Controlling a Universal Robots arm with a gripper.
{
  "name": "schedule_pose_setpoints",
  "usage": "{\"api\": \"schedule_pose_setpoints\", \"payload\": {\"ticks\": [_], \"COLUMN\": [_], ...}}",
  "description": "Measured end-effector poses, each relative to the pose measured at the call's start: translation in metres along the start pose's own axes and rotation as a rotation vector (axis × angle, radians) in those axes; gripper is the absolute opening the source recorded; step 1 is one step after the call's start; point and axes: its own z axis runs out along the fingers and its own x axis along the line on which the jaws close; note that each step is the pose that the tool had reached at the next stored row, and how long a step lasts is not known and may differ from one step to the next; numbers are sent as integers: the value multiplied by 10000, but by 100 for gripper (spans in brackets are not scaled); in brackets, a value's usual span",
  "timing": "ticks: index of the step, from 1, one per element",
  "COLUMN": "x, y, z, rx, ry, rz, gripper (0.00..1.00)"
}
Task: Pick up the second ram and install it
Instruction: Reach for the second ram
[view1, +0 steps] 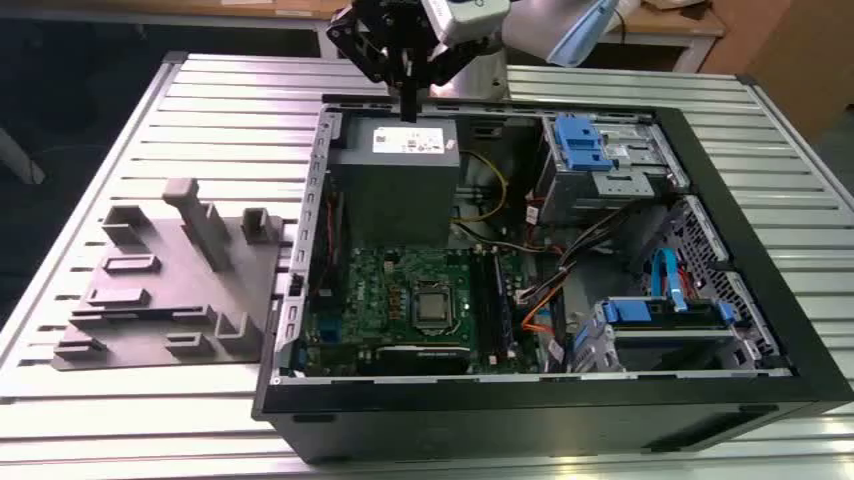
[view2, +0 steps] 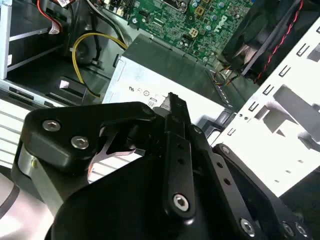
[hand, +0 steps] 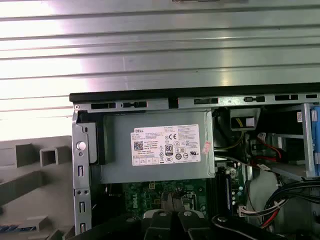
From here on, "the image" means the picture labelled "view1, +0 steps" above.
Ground orange data wire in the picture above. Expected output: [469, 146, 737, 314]
[522, 299, 569, 335]

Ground blue drive latch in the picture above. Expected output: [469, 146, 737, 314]
[553, 115, 613, 171]

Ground wooden desk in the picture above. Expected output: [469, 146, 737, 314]
[0, 0, 729, 71]

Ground grey metal disk bay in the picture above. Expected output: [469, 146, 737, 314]
[570, 299, 755, 374]

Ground black PC case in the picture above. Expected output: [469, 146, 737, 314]
[250, 92, 854, 464]

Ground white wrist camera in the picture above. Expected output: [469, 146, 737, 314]
[424, 0, 510, 51]

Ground brown wooden cabinet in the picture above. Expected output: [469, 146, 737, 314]
[699, 0, 854, 136]

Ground metal drive cage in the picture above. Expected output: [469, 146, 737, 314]
[539, 113, 689, 226]

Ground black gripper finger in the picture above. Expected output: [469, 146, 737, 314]
[408, 39, 502, 124]
[326, 9, 411, 124]

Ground grey power supply unit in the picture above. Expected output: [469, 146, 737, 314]
[330, 117, 462, 246]

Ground grey chair leg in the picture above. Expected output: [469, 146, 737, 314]
[0, 127, 47, 185]

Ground black wire bundle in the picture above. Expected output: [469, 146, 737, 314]
[519, 204, 662, 301]

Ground green motherboard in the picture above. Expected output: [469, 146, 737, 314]
[303, 244, 535, 376]

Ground yellow power wire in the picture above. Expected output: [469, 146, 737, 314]
[453, 152, 513, 224]

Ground blue flat data wire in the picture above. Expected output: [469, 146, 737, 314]
[650, 247, 689, 314]

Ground silver CPU in socket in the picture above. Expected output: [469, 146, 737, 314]
[412, 291, 457, 322]

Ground hard disk in blue carrier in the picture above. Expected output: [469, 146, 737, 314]
[597, 297, 739, 346]

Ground black graphics card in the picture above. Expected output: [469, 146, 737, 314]
[356, 343, 473, 376]

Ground grey parts rack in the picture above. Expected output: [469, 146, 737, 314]
[52, 178, 299, 374]

